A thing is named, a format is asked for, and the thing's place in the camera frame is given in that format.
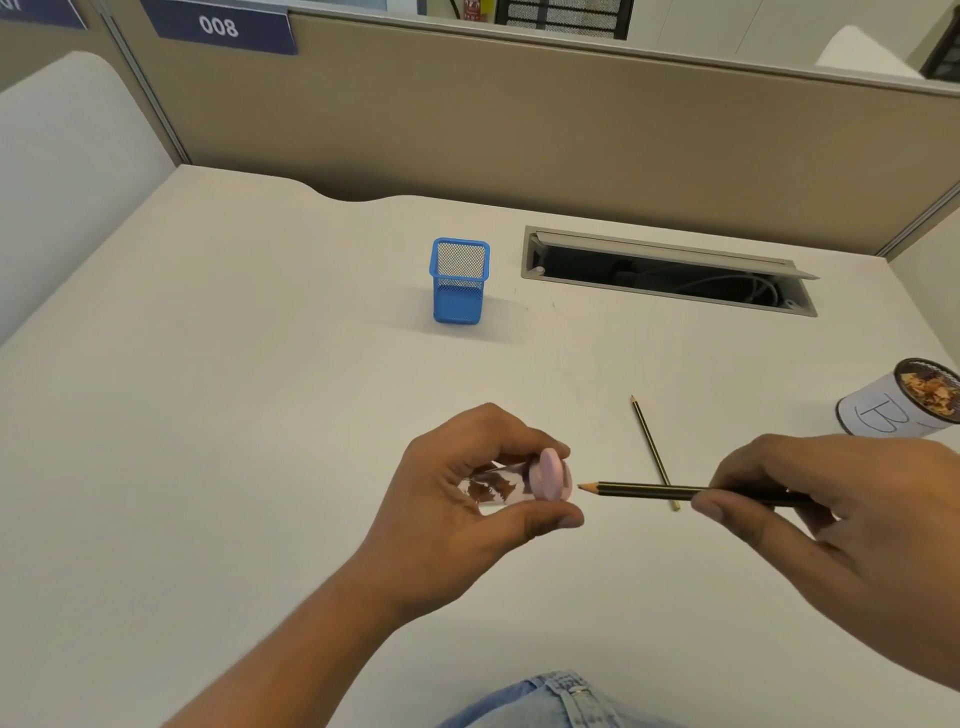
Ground black mesh office chair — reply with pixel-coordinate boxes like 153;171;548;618
494;0;635;41
918;11;960;82

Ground grey partition post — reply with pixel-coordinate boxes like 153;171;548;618
873;176;960;260
93;0;195;168

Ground blue mesh pen holder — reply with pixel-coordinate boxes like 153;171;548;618
428;237;492;326

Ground person's right hand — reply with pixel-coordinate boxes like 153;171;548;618
689;433;935;673

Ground black mesh cup white label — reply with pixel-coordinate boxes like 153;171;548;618
836;357;960;438

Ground white cable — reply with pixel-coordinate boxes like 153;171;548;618
674;273;781;309

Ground wide beige partition panel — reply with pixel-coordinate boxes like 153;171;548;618
97;3;960;260

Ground black yellow striped pencil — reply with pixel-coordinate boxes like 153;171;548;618
629;394;682;514
578;479;815;508

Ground white side divider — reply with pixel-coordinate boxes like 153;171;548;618
0;50;181;346
888;191;960;376

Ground person's left hand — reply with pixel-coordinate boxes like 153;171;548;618
348;402;586;628

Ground light blue jeans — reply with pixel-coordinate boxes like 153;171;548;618
434;669;676;728

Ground pink clear pencil sharpener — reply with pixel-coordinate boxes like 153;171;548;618
458;447;575;519

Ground white rounded background divider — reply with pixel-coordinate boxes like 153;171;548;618
813;24;928;80

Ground narrow beige partition panel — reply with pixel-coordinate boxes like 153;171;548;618
0;14;185;166

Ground blue number sign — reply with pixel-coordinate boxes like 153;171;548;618
0;0;89;31
140;0;299;57

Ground grey desk cable tray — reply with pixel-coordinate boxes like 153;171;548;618
521;224;821;319

